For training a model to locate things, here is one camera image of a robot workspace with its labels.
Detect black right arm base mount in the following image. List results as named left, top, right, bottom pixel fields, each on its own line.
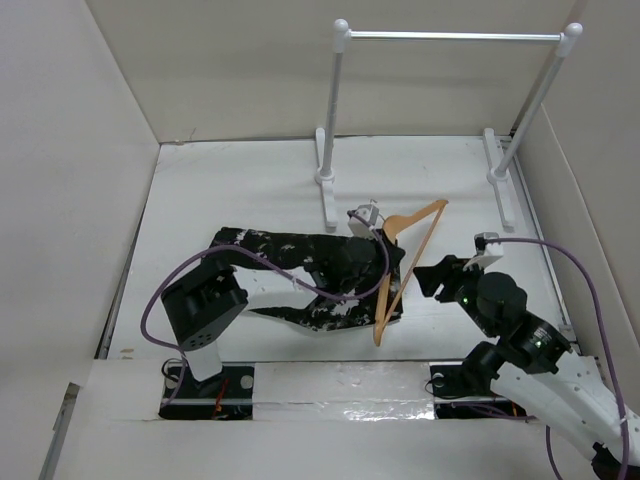
left=424, top=363, right=534, bottom=422

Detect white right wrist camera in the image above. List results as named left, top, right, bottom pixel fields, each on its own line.
left=463, top=232, right=504, bottom=272

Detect white metal clothes rack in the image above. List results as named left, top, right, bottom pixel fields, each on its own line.
left=314, top=19, right=584, bottom=231

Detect black white patterned trousers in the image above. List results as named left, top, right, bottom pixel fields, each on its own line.
left=211, top=227, right=400, bottom=332

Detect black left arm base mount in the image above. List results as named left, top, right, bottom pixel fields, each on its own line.
left=159, top=359, right=255, bottom=421

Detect wooden clothes hanger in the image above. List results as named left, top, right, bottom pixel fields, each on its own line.
left=371, top=198, right=450, bottom=348

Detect silver foil tape strip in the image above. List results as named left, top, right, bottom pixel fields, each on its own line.
left=252, top=361, right=435, bottom=422

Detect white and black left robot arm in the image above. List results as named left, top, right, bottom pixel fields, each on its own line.
left=158, top=230, right=405, bottom=397

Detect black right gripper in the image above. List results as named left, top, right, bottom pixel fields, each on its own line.
left=412, top=253, right=497, bottom=337

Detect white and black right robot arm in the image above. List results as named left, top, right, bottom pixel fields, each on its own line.
left=414, top=255, right=639, bottom=479

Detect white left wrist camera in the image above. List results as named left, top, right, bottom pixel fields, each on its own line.
left=347, top=199, right=380, bottom=239

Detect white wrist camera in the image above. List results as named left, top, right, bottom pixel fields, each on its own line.
left=347, top=199, right=380, bottom=239
left=463, top=232, right=504, bottom=272

